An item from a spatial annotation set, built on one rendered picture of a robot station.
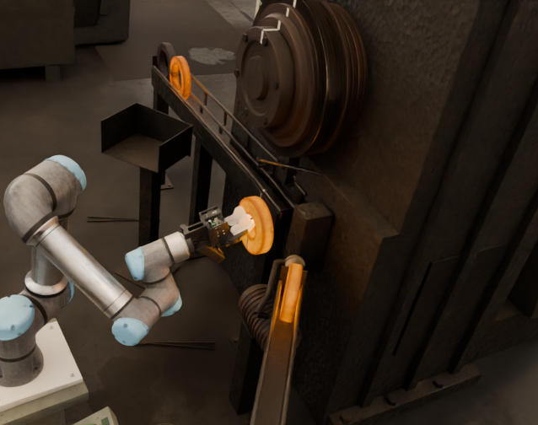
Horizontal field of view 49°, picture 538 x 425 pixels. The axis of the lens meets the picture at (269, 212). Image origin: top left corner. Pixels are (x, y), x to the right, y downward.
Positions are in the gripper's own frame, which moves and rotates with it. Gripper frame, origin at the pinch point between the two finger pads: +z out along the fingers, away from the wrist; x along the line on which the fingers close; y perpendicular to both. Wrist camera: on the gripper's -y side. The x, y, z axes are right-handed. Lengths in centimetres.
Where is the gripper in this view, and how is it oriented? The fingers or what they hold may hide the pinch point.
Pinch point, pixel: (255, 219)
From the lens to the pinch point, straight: 160.2
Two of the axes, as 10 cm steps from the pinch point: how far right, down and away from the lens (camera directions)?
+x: -4.5, -6.0, 6.6
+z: 8.9, -3.8, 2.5
